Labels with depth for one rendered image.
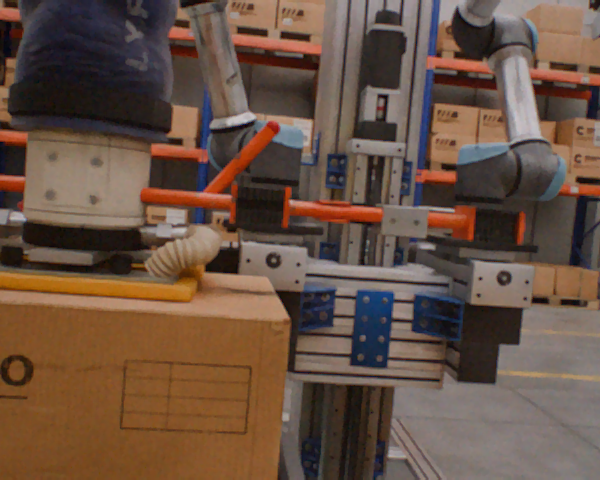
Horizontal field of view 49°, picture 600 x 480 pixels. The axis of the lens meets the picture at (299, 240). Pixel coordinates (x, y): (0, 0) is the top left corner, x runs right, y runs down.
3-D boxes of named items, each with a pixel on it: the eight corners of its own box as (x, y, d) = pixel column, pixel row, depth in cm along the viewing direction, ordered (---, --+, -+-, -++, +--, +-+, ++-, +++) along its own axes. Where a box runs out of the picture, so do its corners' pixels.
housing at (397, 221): (380, 235, 96) (383, 204, 96) (371, 232, 103) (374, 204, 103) (427, 239, 97) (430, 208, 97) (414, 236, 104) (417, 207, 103)
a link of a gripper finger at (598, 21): (576, 45, 135) (600, 13, 137) (598, 39, 130) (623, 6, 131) (567, 34, 134) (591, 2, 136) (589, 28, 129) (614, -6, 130)
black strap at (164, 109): (-20, 106, 82) (-18, 74, 82) (37, 125, 105) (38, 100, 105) (162, 123, 85) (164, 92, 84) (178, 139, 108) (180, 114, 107)
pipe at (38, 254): (-80, 252, 82) (-77, 207, 81) (-5, 239, 107) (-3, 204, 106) (194, 273, 85) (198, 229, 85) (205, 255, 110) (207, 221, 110)
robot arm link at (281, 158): (273, 177, 145) (278, 116, 144) (235, 175, 154) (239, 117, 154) (311, 182, 153) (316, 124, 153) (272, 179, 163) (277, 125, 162)
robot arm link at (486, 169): (444, 194, 163) (450, 140, 162) (492, 199, 166) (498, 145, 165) (468, 195, 151) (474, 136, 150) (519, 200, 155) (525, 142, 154)
